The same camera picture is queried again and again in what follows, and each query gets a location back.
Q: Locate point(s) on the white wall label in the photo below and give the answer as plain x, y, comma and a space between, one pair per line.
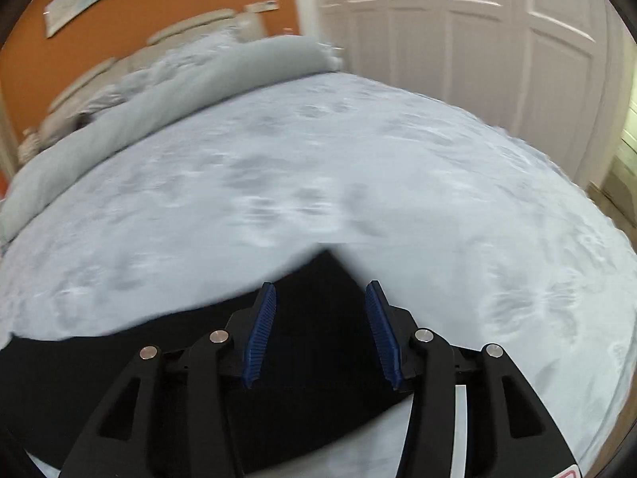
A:
261, 7

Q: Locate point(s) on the black pants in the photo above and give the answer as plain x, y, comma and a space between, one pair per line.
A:
308, 348

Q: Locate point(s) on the cream tufted headboard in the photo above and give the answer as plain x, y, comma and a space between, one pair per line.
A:
194, 25

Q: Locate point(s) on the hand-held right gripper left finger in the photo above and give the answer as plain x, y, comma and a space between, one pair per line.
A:
261, 331

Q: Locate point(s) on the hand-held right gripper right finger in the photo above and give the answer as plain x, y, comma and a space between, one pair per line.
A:
383, 333

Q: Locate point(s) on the white panelled closet doors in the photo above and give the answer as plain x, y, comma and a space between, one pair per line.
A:
473, 35

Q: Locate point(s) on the bed with light blue blanket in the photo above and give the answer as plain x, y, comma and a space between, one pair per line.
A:
348, 184

